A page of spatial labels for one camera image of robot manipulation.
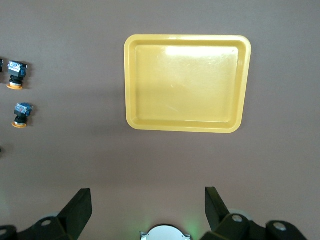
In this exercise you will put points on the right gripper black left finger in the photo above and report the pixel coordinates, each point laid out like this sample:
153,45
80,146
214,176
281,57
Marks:
75,215

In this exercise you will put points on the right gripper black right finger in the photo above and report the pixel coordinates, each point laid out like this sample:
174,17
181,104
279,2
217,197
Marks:
217,215

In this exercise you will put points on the yellow mushroom push button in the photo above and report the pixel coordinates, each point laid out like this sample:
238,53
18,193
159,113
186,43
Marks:
22,111
16,72

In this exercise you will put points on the brown table cover mat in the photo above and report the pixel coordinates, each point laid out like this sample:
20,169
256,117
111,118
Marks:
75,155

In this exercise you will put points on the yellow plastic tray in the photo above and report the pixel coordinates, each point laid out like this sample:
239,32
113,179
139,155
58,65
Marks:
187,87

